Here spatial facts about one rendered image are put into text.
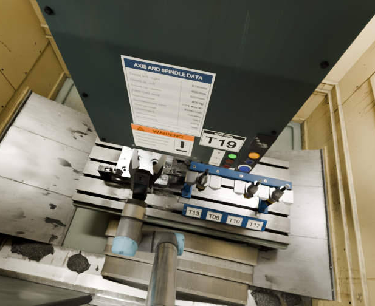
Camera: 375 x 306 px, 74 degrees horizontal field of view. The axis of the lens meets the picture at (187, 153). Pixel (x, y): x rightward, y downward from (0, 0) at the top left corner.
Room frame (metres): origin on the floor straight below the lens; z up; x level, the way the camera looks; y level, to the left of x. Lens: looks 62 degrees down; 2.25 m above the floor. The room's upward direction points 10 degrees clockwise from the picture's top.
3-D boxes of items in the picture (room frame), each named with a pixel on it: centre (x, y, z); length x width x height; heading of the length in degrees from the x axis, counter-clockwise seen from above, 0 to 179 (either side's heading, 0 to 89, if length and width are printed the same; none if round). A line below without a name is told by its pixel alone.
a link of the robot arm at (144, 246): (0.11, 0.12, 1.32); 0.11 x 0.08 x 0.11; 94
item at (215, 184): (0.42, -0.15, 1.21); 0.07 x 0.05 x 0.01; 179
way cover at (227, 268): (0.11, -0.06, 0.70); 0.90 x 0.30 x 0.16; 89
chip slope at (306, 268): (0.50, -0.52, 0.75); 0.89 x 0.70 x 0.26; 179
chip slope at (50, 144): (0.53, 0.79, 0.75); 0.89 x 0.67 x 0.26; 179
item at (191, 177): (0.42, -0.04, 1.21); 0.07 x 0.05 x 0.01; 179
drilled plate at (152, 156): (0.56, 0.22, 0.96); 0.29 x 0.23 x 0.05; 89
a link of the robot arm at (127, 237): (0.10, 0.14, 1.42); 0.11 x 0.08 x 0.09; 179
